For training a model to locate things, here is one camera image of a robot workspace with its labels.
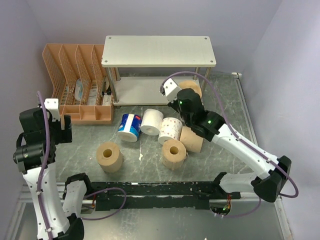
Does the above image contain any blue wrapped paper roll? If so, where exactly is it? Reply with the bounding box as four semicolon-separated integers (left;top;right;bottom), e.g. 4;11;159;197
117;113;142;143

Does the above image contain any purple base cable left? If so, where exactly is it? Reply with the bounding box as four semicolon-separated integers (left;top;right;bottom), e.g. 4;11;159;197
81;186;129;221

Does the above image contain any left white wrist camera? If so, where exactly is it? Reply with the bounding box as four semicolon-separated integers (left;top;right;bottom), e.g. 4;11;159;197
44;98;61;122

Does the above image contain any plain white paper roll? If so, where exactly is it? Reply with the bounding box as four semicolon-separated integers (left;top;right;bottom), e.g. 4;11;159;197
140;108;164;136

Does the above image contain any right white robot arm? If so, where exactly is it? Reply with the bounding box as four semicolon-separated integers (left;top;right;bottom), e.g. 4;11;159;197
164;86;292;203

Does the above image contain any tissue pack in organizer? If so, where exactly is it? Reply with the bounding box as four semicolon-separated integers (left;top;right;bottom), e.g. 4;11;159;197
74;78;88;102

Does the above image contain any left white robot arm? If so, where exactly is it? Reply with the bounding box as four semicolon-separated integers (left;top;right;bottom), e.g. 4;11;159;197
13;107;94;240

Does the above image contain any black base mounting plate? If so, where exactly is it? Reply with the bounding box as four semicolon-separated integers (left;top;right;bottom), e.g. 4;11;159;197
91;181;241;211

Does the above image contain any brown paper roll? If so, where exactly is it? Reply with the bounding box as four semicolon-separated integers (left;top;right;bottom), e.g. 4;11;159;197
180;126;204;153

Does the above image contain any white wall plug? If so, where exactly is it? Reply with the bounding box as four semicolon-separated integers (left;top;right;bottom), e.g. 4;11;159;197
231;72;242;78

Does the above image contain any white two-tier metal shelf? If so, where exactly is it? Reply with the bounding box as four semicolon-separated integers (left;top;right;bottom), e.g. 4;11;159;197
101;35;217;106

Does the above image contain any aluminium frame rail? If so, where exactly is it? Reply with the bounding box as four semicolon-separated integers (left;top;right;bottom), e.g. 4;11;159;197
234;74;294;240

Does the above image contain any orange plastic file organizer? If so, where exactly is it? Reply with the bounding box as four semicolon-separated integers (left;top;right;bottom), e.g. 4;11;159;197
42;43;114;125

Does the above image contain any white floral roll centre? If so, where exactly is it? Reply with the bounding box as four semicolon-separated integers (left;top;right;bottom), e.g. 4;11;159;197
157;117;183;145

